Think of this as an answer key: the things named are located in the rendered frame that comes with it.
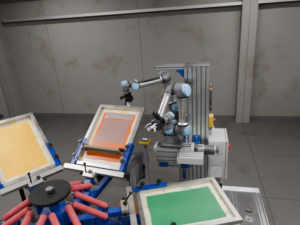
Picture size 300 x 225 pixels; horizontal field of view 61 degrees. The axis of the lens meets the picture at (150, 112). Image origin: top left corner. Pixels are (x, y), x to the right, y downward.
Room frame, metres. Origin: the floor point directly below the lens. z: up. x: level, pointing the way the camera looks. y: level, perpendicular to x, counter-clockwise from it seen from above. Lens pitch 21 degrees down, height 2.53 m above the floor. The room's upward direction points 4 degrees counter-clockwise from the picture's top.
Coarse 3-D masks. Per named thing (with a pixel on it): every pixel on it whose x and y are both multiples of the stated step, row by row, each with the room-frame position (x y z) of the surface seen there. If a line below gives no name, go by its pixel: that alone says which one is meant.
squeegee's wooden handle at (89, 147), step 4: (84, 144) 2.41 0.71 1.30; (88, 148) 2.39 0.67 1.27; (92, 148) 2.36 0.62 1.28; (96, 148) 2.33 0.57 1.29; (100, 148) 2.32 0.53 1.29; (104, 148) 2.30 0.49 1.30; (108, 148) 2.29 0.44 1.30; (112, 148) 2.28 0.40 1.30; (108, 152) 2.32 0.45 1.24; (112, 152) 2.29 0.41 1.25; (116, 152) 2.27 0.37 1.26; (120, 152) 2.28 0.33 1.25
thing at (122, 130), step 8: (120, 120) 2.70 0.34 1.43; (128, 120) 2.67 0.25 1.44; (120, 128) 2.60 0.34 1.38; (128, 128) 2.57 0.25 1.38; (112, 136) 2.53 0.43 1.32; (120, 136) 2.50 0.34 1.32; (128, 136) 2.48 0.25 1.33; (112, 144) 2.44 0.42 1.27; (120, 144) 2.42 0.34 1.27; (104, 160) 2.29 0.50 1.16; (112, 160) 2.27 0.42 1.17
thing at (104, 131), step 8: (104, 112) 2.86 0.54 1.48; (112, 112) 2.82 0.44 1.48; (104, 120) 2.75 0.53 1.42; (112, 120) 2.72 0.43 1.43; (104, 128) 2.65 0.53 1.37; (112, 128) 2.62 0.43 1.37; (96, 136) 2.58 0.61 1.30; (104, 136) 2.56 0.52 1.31; (96, 144) 2.49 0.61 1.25; (104, 144) 2.47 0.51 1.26; (88, 152) 2.43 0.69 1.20
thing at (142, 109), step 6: (102, 108) 2.91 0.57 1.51; (108, 108) 2.88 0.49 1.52; (114, 108) 2.85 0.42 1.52; (120, 108) 2.82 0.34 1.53; (126, 108) 2.78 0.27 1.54; (132, 108) 2.75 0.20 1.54; (138, 108) 2.73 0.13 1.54; (144, 108) 2.72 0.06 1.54; (96, 114) 2.82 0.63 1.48; (96, 120) 2.77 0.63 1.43; (138, 120) 2.59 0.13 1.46; (90, 126) 2.69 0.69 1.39; (138, 126) 2.53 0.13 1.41; (90, 132) 2.62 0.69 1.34; (132, 138) 2.40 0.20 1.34; (78, 162) 2.31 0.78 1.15; (90, 162) 2.28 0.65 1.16; (102, 168) 2.21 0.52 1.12; (108, 168) 2.17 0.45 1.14; (114, 168) 2.15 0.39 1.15
